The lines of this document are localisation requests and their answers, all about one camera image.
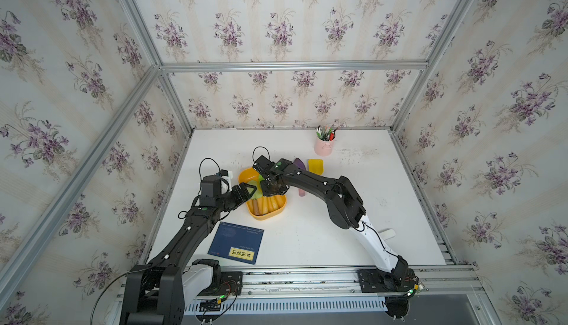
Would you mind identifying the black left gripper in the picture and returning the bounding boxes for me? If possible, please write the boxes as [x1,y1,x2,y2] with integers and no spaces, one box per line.
[213,182,257,214]

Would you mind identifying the green shovel yellow handle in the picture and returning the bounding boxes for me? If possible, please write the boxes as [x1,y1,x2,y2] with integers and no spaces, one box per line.
[251,179,267,216]

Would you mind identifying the purple shovel pink handle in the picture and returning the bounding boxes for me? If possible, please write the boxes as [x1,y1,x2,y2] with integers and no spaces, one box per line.
[292,158,308,197]

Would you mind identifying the yellow plastic storage box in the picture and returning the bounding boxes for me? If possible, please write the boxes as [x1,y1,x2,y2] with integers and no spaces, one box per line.
[238,168,287,221]

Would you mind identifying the yellow square shovel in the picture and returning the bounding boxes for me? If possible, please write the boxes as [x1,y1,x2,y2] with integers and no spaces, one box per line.
[266,195,285,213]
[308,159,324,176]

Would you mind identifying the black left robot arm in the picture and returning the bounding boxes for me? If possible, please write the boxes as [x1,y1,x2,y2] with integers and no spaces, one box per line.
[120,176,257,324]

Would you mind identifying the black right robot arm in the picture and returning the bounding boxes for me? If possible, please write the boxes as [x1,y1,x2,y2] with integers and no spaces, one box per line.
[253,156,419,297]

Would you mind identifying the blue notebook yellow label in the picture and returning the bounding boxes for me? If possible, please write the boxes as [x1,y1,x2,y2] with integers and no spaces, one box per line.
[208,221,264,264]

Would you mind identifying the pink pen cup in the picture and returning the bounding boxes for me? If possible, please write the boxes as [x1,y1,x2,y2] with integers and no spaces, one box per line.
[314,138,334,157]

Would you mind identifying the pens in cup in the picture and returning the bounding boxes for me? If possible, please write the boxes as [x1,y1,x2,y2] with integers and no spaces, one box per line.
[316,125,337,142]

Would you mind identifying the white flat paddle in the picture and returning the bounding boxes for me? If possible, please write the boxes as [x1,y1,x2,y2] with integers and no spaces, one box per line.
[379,229,396,241]

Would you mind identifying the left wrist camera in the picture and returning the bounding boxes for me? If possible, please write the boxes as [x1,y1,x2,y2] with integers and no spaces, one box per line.
[200,170,232,201]

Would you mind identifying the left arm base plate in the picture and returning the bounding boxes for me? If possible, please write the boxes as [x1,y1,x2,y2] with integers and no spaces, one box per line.
[198,271,243,297]

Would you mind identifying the white slotted cable duct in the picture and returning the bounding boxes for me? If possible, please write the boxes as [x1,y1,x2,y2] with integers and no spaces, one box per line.
[184,296,387,316]

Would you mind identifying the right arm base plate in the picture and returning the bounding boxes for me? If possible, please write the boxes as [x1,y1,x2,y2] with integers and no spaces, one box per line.
[356,268,420,296]

